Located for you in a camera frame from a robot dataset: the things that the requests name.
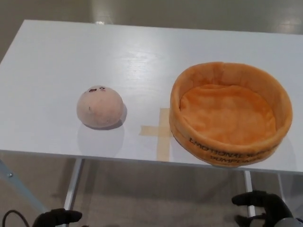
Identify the orange plush round plate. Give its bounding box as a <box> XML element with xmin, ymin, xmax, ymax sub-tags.
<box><xmin>169</xmin><ymin>61</ymin><xmax>294</xmax><ymax>168</ymax></box>

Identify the grey metal beam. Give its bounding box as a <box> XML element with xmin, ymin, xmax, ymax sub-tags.
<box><xmin>0</xmin><ymin>158</ymin><xmax>48</xmax><ymax>213</ymax></box>

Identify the pink round plush toy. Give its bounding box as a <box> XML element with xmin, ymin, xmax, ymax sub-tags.
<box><xmin>76</xmin><ymin>84</ymin><xmax>124</xmax><ymax>130</ymax></box>

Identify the beige masking tape cross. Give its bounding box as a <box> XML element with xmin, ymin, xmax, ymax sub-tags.
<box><xmin>140</xmin><ymin>108</ymin><xmax>171</xmax><ymax>159</ymax></box>

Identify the white table leg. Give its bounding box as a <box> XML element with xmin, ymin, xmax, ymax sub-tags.
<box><xmin>63</xmin><ymin>158</ymin><xmax>85</xmax><ymax>213</ymax></box>
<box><xmin>276</xmin><ymin>174</ymin><xmax>288</xmax><ymax>197</ymax></box>
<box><xmin>243</xmin><ymin>170</ymin><xmax>255</xmax><ymax>217</ymax></box>

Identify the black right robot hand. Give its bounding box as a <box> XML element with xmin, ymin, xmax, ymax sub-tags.
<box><xmin>231</xmin><ymin>190</ymin><xmax>294</xmax><ymax>227</ymax></box>

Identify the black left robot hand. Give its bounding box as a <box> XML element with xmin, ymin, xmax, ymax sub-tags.
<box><xmin>33</xmin><ymin>208</ymin><xmax>83</xmax><ymax>227</ymax></box>

